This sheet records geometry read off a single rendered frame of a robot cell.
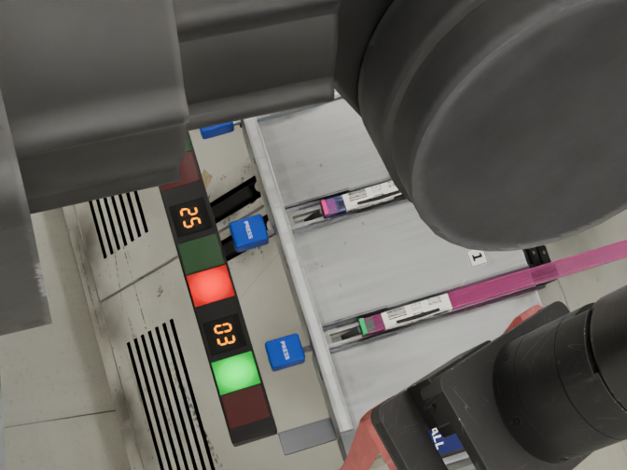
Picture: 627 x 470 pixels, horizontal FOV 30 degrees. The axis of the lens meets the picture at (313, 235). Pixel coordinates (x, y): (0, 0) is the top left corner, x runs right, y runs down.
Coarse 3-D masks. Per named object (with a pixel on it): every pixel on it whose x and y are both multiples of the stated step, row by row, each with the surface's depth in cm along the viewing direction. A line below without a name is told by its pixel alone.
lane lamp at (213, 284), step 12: (192, 276) 102; (204, 276) 102; (216, 276) 102; (228, 276) 102; (192, 288) 102; (204, 288) 102; (216, 288) 102; (228, 288) 102; (204, 300) 102; (216, 300) 102
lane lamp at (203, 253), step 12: (192, 240) 103; (204, 240) 103; (216, 240) 103; (180, 252) 103; (192, 252) 103; (204, 252) 103; (216, 252) 103; (192, 264) 103; (204, 264) 103; (216, 264) 103
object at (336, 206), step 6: (336, 198) 102; (342, 198) 102; (330, 204) 102; (336, 204) 102; (342, 204) 102; (330, 210) 102; (336, 210) 102; (342, 210) 102; (324, 216) 103; (330, 216) 103
